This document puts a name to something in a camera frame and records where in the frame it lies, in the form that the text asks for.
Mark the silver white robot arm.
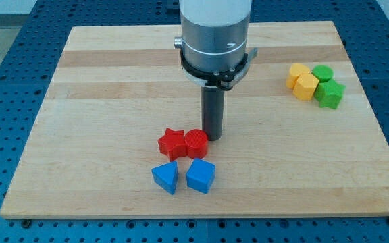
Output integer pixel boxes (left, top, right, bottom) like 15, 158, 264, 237
179, 0, 252, 72

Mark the red cylinder block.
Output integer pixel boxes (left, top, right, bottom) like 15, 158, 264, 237
184, 129, 208, 159

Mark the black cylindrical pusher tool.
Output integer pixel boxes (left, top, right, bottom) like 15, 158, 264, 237
201, 87, 225, 141

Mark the red star block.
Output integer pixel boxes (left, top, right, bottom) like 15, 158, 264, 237
157, 128, 187, 161

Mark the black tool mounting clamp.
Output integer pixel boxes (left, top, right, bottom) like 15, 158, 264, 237
180, 48, 258, 91

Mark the blue cube block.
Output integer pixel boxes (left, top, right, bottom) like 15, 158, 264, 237
186, 158, 215, 194

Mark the blue triangle block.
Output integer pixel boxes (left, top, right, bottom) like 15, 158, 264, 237
151, 161, 178, 194

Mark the light wooden board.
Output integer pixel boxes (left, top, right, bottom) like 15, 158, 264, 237
0, 21, 389, 219

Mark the yellow rounded block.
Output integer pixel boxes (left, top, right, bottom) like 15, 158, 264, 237
286, 63, 311, 89

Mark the yellow hexagon block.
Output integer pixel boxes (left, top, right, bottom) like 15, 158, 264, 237
292, 74, 319, 101

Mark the green star block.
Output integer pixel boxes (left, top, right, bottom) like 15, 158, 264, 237
314, 79, 346, 109

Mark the green cylinder block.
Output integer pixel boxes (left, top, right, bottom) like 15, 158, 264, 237
311, 65, 334, 83

